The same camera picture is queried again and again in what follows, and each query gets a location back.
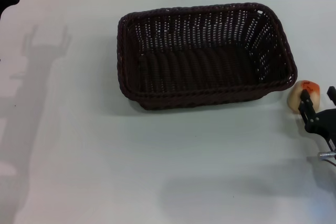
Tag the cream and orange peach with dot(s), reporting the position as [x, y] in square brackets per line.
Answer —
[296, 98]

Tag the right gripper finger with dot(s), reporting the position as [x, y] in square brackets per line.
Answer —
[307, 106]
[332, 94]

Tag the silver metal connector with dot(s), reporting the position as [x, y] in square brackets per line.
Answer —
[326, 154]

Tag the dark brown woven basket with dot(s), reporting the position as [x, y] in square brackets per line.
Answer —
[199, 72]

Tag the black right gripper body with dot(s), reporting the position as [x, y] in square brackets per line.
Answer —
[324, 124]

